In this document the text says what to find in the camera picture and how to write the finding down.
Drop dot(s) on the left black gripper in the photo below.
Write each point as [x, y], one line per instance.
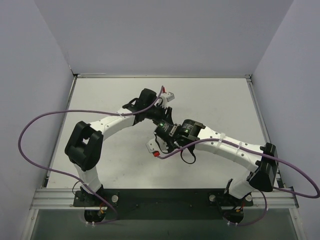
[167, 114]

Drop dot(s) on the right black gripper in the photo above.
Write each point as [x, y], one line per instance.
[160, 141]

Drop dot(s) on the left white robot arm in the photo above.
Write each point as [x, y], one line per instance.
[85, 144]

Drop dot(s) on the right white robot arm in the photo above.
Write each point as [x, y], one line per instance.
[256, 159]

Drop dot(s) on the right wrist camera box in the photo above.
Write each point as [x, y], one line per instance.
[152, 146]

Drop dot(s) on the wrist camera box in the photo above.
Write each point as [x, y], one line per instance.
[165, 98]
[152, 146]

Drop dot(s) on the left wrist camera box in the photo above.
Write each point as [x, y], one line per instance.
[165, 98]

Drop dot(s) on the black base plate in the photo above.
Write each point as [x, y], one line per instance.
[162, 211]

